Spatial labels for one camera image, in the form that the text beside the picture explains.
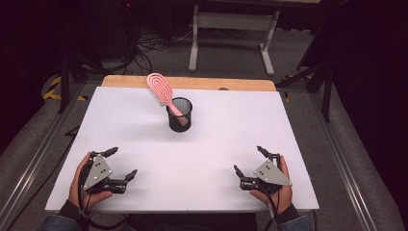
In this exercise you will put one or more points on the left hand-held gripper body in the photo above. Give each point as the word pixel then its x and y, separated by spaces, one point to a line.
pixel 97 171

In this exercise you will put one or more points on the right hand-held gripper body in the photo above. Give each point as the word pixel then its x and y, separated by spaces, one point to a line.
pixel 271 174

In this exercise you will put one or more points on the black mesh pen holder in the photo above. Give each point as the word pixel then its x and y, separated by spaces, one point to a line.
pixel 173 124

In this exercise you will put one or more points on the pink hairbrush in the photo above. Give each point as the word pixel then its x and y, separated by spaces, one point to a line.
pixel 160 86

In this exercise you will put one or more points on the person's right hand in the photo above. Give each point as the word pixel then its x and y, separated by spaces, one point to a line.
pixel 284 199

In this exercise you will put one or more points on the person's left hand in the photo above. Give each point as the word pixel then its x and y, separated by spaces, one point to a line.
pixel 75 189

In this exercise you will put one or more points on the black metal stand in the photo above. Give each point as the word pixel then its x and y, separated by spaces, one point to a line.
pixel 64 83
pixel 326 93

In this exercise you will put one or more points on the yellow black hazard tape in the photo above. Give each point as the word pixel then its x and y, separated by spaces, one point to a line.
pixel 51 93

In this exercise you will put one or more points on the aluminium rail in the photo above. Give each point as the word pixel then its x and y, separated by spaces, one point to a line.
pixel 32 163
pixel 346 166

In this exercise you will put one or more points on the white metal frame desk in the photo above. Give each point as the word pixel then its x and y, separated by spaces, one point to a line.
pixel 234 20

